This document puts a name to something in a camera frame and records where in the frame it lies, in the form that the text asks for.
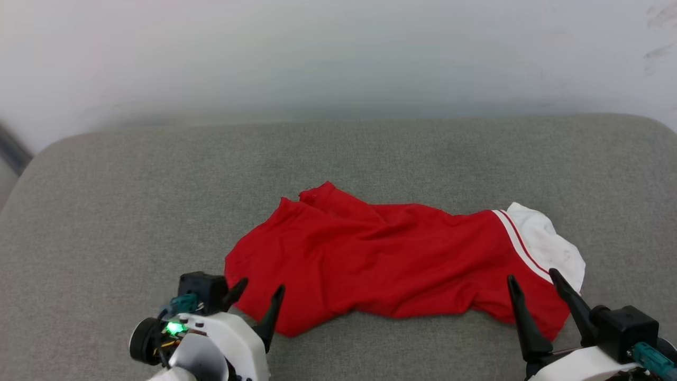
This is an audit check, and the dark grey baseboard strip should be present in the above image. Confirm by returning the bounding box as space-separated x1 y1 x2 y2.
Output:
0 123 33 176

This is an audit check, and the grey fabric sofa seat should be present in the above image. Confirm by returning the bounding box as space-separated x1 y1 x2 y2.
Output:
0 113 677 381

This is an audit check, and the teal camera connector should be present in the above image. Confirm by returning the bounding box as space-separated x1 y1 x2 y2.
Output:
632 341 677 381
168 294 199 314

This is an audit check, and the red and white basketball jersey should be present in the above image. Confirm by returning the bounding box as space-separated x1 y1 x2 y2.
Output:
224 181 587 342

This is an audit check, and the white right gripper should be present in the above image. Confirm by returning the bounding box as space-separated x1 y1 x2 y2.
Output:
507 268 644 381

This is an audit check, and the teal left camera connector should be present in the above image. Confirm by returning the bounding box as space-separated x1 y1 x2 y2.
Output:
168 294 199 314

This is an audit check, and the teal right camera connector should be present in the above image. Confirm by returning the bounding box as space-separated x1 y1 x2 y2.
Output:
632 341 677 381

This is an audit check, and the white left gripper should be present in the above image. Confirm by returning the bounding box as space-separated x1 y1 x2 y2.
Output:
176 277 286 381

